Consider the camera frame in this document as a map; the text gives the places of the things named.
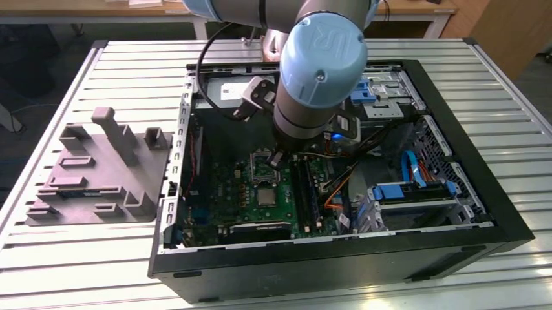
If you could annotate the green motherboard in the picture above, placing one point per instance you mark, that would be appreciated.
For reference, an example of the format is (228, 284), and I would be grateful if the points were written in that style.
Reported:
(229, 206)

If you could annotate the black graphics card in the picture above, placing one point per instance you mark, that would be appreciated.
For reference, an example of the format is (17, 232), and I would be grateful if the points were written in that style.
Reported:
(258, 232)

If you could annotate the green RAM stick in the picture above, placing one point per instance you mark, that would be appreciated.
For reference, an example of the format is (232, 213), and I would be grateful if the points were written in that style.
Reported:
(82, 193)

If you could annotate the grey power supply unit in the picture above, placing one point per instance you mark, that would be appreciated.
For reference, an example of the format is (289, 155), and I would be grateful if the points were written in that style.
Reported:
(224, 135)

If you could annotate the silver disk bay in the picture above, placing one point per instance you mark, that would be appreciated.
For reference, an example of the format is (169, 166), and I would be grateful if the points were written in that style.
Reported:
(413, 205)

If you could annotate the wooden cabinet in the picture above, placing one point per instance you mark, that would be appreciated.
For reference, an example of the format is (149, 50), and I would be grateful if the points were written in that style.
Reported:
(508, 32)

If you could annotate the blue port connector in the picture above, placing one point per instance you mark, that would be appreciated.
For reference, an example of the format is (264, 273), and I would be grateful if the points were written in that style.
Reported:
(202, 215)

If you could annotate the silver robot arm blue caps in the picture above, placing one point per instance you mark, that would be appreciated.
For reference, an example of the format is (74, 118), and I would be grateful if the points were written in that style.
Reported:
(319, 64)

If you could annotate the silver drive cage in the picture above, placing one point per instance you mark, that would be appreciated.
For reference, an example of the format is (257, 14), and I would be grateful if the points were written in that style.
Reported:
(388, 111)

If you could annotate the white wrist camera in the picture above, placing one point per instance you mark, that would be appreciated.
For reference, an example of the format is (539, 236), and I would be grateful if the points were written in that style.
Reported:
(254, 90)
(345, 124)

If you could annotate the white cardboard box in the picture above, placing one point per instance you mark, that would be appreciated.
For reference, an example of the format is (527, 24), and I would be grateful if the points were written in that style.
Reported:
(145, 3)

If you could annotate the blue card latch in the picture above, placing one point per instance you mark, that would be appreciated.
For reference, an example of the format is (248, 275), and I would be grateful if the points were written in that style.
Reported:
(176, 237)

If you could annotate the black PC case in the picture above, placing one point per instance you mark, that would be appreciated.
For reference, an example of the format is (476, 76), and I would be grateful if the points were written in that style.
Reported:
(303, 274)

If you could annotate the grey parts rack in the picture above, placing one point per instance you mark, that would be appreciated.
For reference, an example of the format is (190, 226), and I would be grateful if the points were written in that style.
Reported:
(107, 181)

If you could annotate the hard disk in blue carrier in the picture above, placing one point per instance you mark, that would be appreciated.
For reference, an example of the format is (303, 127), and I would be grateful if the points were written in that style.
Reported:
(423, 192)

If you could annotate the blue plastic drive latch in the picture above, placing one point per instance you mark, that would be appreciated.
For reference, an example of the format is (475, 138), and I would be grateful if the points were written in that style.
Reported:
(364, 97)

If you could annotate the black RAM slot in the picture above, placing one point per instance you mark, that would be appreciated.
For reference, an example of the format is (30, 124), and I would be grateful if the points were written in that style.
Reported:
(308, 193)
(297, 193)
(303, 193)

